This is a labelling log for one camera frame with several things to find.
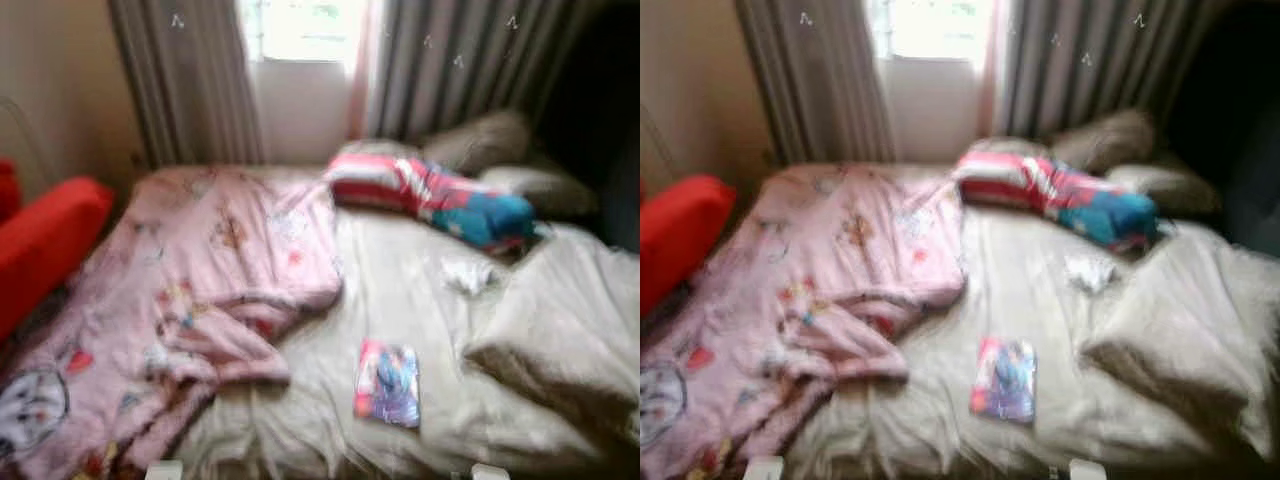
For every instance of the pale beige pillow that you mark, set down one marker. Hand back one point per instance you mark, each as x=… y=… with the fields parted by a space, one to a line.
x=545 y=190
x=1170 y=188

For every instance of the bright window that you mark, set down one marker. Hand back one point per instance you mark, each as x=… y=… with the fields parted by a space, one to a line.
x=300 y=30
x=930 y=30

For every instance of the beige floral folded comforter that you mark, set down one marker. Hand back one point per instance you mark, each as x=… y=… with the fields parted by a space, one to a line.
x=560 y=320
x=1180 y=320

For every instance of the pink anime comic book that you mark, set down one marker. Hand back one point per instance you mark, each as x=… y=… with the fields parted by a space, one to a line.
x=387 y=385
x=1003 y=380

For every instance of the grey striped curtain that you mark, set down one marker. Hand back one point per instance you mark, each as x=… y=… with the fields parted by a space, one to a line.
x=1080 y=60
x=815 y=80
x=190 y=80
x=450 y=60

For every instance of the tan brown pillow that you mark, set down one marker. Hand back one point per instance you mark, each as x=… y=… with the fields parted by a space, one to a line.
x=1105 y=140
x=480 y=140

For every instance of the beige floral bed sheet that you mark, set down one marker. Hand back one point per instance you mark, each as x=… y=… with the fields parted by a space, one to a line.
x=400 y=290
x=1020 y=290

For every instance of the pink cartoon print blanket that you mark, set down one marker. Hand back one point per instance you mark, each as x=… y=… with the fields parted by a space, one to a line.
x=830 y=250
x=200 y=250

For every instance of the white crumpled sock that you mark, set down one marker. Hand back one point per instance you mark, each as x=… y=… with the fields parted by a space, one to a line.
x=1090 y=272
x=468 y=275

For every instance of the red fabric sofa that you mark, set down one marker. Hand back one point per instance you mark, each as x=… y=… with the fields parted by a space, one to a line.
x=680 y=235
x=50 y=240

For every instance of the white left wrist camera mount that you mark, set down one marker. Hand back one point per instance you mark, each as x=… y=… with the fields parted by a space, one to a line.
x=763 y=470
x=164 y=471

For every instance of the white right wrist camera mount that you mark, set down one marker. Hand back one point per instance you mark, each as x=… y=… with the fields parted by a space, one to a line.
x=491 y=472
x=1088 y=471

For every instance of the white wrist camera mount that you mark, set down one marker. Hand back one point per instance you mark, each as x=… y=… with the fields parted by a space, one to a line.
x=763 y=470
x=164 y=471
x=491 y=472
x=1088 y=471

